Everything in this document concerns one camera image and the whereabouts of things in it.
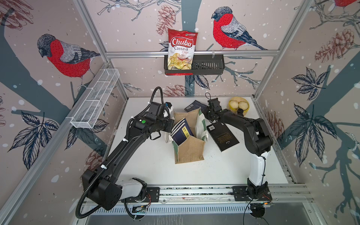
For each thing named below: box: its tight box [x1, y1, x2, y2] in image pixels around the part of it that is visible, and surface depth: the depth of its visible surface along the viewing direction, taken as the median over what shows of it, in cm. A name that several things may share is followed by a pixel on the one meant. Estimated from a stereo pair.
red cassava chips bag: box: [165, 28, 199, 76], surface depth 86 cm
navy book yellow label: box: [170, 117, 195, 146], surface depth 85 cm
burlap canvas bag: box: [165, 107, 209, 165], surface depth 85 cm
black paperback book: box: [206, 122, 240, 153], surface depth 97 cm
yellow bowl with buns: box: [228, 96, 250, 117], surface depth 110 cm
